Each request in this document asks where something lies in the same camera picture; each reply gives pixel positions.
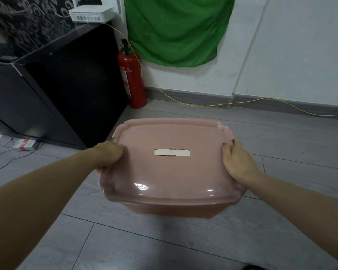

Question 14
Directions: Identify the person's left hand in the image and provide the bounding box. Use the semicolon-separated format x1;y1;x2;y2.
92;141;124;174

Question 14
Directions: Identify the person's right hand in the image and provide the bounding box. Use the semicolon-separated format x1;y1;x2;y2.
222;139;262;184

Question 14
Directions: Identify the pink plastic storage box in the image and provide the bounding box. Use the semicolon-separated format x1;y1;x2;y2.
98;118;248;220

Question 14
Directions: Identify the person's right forearm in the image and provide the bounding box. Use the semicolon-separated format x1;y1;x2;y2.
249;171;338;270

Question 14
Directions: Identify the person's left forearm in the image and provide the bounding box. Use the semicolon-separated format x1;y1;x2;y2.
0;149;100;270

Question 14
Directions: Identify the red fire extinguisher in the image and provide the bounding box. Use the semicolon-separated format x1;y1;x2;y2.
118;39;147;109

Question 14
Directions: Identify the black cabinet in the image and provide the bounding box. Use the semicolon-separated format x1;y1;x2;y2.
0;22;130;150

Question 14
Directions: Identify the red and white packet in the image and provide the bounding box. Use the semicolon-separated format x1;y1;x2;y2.
12;138;38;151

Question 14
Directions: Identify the green cloth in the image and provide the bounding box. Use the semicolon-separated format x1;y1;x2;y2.
124;0;236;67

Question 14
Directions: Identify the white router box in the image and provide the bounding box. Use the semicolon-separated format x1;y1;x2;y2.
68;4;115;24

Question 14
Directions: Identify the yellow cable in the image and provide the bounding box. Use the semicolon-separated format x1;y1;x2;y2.
106;23;338;117

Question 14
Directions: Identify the black cable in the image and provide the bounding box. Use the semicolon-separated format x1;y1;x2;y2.
0;140;44;177

